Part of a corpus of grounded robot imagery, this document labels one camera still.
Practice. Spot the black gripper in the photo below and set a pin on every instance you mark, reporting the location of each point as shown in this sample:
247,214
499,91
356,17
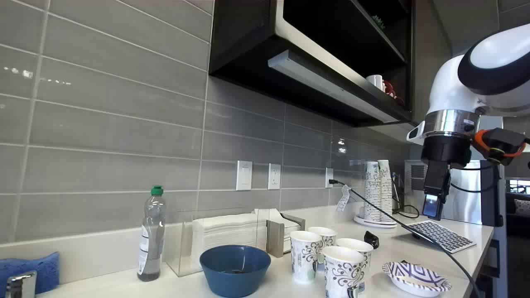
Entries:
444,151

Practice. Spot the patterned paper coffee cup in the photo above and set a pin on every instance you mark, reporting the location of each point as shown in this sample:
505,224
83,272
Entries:
303,257
343,273
328,235
356,247

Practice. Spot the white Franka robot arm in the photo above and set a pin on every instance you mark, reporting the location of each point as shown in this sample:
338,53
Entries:
452,83

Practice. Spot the white keyboard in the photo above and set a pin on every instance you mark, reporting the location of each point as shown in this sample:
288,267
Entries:
441,235

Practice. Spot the tall paper cup stack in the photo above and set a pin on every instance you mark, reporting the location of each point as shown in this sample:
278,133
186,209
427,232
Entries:
373,192
386,187

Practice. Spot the small black object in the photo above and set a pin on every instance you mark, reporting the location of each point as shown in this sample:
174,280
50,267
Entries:
371,239

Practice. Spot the blue patterned small bowl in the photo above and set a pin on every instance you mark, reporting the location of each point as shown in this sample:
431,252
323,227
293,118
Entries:
414,277

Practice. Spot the red cabinet item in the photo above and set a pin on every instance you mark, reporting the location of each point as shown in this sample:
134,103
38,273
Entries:
391,88

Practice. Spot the white mug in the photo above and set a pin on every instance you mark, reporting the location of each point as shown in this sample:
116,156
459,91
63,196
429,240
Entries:
376,81

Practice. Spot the gray napkin holder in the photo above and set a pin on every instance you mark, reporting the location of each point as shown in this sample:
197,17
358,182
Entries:
278,239

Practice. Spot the dark upper cabinet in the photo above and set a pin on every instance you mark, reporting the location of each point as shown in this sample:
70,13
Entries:
248,33

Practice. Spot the clear acrylic napkin box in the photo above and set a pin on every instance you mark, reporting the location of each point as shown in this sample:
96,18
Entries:
179,253

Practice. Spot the clear bottle green cap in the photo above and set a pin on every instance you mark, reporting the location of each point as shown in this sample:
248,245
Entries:
151,237

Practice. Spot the blue sponge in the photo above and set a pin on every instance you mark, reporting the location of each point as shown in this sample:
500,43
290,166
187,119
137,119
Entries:
33,270

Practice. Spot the gray wall device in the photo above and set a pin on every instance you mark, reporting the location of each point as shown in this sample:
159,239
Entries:
414,176

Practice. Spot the black orange wrist camera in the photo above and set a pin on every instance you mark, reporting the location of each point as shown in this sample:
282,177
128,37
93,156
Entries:
499,144

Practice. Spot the white wall outlet with plug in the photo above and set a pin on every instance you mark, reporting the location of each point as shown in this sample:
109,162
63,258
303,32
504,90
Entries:
328,174

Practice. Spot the white wall switch plate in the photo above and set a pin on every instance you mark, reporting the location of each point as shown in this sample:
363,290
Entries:
243,174

